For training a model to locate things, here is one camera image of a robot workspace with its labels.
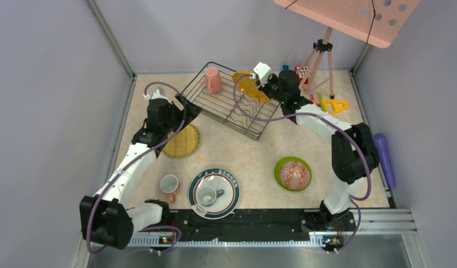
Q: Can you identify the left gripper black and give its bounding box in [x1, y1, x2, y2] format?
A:
[163, 93, 202, 133]

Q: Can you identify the dark wire dish rack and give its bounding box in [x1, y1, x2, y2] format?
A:
[182, 61, 279, 141]

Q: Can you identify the woven bamboo round tray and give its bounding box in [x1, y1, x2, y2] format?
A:
[163, 124, 201, 159]

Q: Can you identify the yellow polka dot plate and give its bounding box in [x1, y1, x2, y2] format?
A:
[232, 70, 270, 103]

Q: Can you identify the pink mug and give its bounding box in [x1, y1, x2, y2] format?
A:
[204, 67, 223, 95]

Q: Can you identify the red patterned bowl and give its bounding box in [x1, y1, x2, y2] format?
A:
[278, 160, 311, 192]

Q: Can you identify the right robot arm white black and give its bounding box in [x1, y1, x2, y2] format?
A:
[253, 70, 379, 230]

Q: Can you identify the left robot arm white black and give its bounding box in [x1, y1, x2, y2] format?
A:
[79, 93, 202, 249]

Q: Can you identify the red white dice box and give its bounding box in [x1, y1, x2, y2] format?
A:
[294, 65, 309, 85]

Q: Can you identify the stack of coloured wooden blocks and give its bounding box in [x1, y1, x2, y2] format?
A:
[311, 92, 326, 112]

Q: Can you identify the pink tripod stand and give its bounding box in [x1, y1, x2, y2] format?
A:
[296, 27, 335, 99]

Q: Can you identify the yellow triangle toy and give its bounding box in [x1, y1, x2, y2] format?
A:
[321, 99, 349, 114]

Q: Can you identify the grey white cup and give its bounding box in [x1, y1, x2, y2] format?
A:
[197, 186, 225, 206]

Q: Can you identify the white plate green red rim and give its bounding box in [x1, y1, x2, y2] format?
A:
[188, 169, 241, 219]

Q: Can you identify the pink perforated board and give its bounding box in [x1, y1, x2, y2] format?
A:
[274, 0, 420, 49]

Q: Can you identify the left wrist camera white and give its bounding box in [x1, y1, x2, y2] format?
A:
[144, 87, 170, 102]

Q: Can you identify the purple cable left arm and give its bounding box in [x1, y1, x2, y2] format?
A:
[85, 81, 188, 256]

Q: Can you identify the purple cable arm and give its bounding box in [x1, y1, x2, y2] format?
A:
[232, 73, 374, 253]
[85, 81, 188, 256]

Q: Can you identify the purple handle tool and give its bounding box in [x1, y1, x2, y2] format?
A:
[373, 133, 396, 189]

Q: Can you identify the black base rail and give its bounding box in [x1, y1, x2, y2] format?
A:
[166, 209, 355, 242]

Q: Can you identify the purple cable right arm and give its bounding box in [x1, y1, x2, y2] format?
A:
[232, 73, 374, 253]

